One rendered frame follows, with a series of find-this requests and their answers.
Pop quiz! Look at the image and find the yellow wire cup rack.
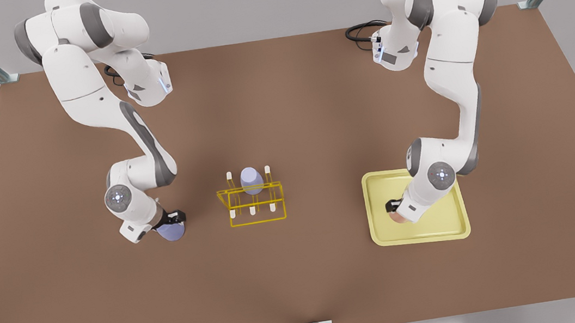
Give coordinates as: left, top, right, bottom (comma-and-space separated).
214, 164, 288, 229

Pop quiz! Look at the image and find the yellow tray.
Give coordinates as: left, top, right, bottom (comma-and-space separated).
360, 161, 472, 251

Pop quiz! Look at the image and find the lavender cup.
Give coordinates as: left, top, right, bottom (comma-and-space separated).
155, 221, 187, 244
238, 165, 266, 197

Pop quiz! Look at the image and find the black cable loop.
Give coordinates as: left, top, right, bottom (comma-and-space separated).
102, 52, 159, 89
344, 19, 390, 46

